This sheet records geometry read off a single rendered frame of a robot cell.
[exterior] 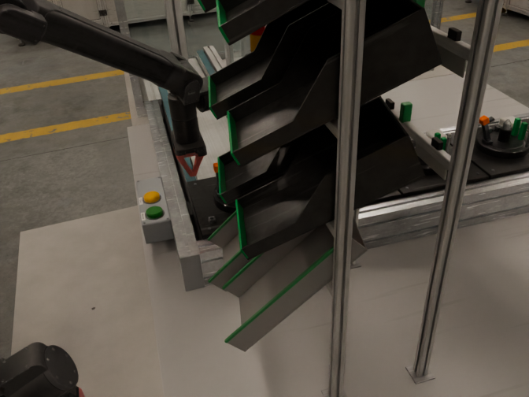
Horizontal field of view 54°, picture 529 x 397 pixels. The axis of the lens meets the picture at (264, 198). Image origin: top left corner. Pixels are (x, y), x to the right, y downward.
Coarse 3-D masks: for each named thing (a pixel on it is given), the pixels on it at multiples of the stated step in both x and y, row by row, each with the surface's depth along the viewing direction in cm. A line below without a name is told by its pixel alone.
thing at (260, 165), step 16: (288, 144) 83; (224, 160) 98; (256, 160) 94; (272, 160) 85; (288, 160) 85; (224, 176) 95; (240, 176) 93; (256, 176) 86; (272, 176) 86; (224, 192) 87; (240, 192) 87
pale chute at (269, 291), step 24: (312, 240) 89; (360, 240) 79; (264, 264) 94; (288, 264) 91; (312, 264) 86; (240, 288) 96; (264, 288) 92; (288, 288) 80; (312, 288) 81; (240, 312) 94; (264, 312) 83; (288, 312) 83; (240, 336) 85
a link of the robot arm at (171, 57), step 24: (24, 0) 78; (0, 24) 72; (24, 24) 74; (48, 24) 79; (72, 24) 81; (96, 24) 86; (72, 48) 84; (96, 48) 87; (120, 48) 90; (144, 48) 94; (144, 72) 96; (168, 72) 99; (192, 72) 102
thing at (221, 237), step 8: (232, 216) 105; (224, 224) 106; (232, 224) 106; (216, 232) 107; (224, 232) 107; (232, 232) 108; (216, 240) 108; (224, 240) 108; (232, 240) 108; (224, 248) 109; (232, 248) 106; (224, 256) 107; (232, 256) 104; (240, 256) 95; (224, 264) 105; (232, 264) 96; (240, 264) 96; (216, 272) 97; (224, 272) 97; (232, 272) 97; (208, 280) 98; (216, 280) 98; (224, 280) 98
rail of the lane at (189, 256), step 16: (160, 112) 175; (160, 128) 165; (160, 144) 156; (160, 160) 148; (176, 176) 140; (176, 192) 134; (176, 208) 129; (176, 224) 123; (176, 240) 118; (192, 240) 117; (192, 256) 113; (192, 272) 115; (192, 288) 118
